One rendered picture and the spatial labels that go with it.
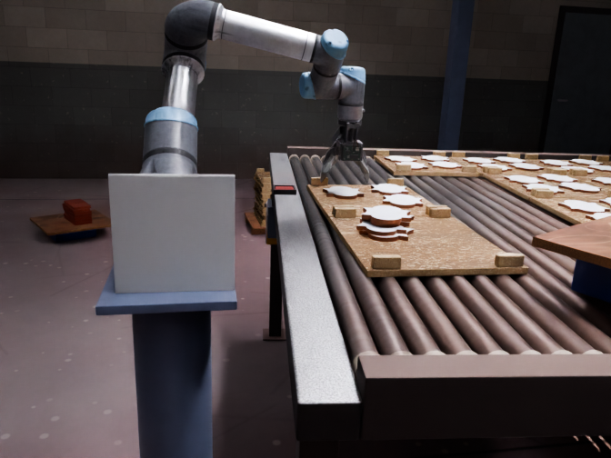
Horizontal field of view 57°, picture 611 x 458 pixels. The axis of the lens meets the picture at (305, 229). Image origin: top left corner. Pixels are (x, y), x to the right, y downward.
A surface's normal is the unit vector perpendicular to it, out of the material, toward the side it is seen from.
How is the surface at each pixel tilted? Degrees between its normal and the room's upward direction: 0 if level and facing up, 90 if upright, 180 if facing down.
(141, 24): 90
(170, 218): 90
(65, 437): 0
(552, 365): 0
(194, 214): 90
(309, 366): 0
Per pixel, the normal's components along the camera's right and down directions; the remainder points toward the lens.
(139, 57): 0.18, 0.29
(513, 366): 0.04, -0.96
